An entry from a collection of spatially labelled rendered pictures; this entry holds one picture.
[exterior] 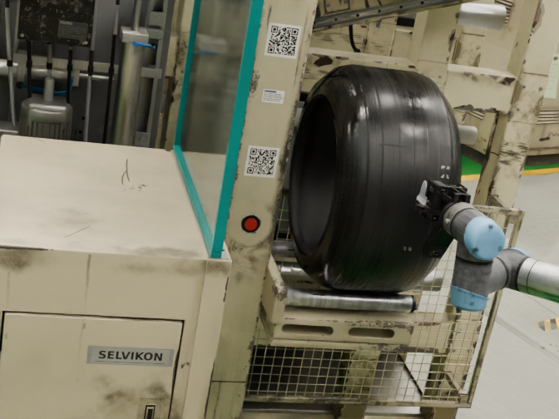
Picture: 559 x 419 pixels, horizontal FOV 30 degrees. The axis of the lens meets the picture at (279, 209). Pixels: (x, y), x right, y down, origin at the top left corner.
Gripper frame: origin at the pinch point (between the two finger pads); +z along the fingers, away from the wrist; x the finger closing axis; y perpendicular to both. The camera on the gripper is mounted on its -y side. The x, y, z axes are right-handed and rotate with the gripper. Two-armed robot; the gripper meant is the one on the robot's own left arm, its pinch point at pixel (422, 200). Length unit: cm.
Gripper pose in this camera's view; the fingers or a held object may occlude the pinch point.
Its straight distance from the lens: 236.3
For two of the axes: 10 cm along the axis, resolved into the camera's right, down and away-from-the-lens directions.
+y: 1.6, -9.5, -2.6
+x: -9.6, -0.9, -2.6
